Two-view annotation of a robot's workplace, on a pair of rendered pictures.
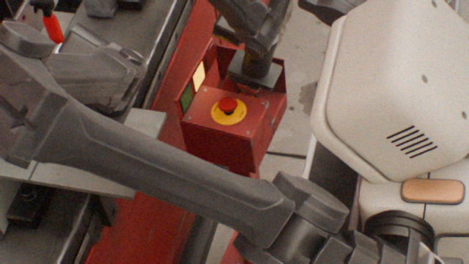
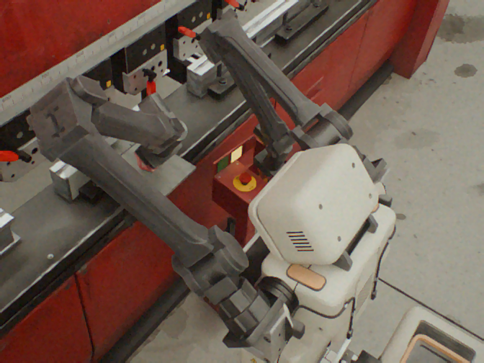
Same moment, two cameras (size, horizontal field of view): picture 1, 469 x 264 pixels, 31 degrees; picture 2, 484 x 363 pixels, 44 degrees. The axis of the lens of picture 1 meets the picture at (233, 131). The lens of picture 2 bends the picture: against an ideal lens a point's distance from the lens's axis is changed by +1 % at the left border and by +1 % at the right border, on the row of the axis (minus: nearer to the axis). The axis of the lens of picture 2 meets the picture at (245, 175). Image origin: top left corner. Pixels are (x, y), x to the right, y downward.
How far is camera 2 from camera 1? 0.21 m
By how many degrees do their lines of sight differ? 6
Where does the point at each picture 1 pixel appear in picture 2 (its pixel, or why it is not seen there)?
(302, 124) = not seen: hidden behind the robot
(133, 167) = (117, 186)
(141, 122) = (178, 166)
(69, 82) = (114, 124)
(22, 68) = (72, 105)
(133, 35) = (207, 113)
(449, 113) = (328, 233)
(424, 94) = (315, 215)
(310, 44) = not seen: hidden behind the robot
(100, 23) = (192, 98)
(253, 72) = (269, 165)
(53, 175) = not seen: hidden behind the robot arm
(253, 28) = (274, 138)
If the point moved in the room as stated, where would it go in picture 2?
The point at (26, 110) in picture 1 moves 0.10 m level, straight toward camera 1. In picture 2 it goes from (65, 130) to (56, 181)
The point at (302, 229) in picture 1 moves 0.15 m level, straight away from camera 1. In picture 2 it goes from (212, 264) to (243, 204)
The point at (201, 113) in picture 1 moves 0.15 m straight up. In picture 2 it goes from (227, 176) to (230, 142)
